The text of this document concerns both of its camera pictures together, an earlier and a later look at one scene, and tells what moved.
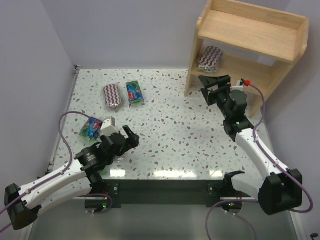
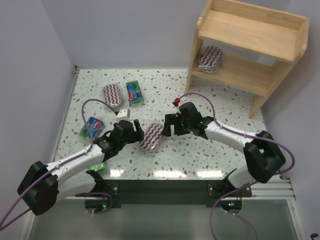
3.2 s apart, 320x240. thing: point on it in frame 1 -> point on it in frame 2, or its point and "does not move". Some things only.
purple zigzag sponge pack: (112, 97) does not move
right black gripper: (215, 90) -> (172, 124)
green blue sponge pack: (134, 94) does not move
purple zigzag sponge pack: (208, 60) does not move
